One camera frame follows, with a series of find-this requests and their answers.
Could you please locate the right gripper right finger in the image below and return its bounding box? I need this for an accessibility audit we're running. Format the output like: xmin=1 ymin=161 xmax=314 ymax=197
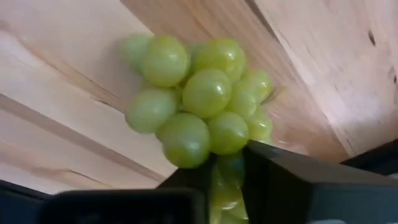
xmin=242 ymin=139 xmax=398 ymax=224

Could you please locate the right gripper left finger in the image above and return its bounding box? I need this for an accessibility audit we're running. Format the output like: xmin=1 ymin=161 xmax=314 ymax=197
xmin=40 ymin=154 xmax=217 ymax=224

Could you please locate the green grape bunch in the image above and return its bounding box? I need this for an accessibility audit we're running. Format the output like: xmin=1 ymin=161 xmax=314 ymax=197
xmin=124 ymin=32 xmax=274 ymax=224

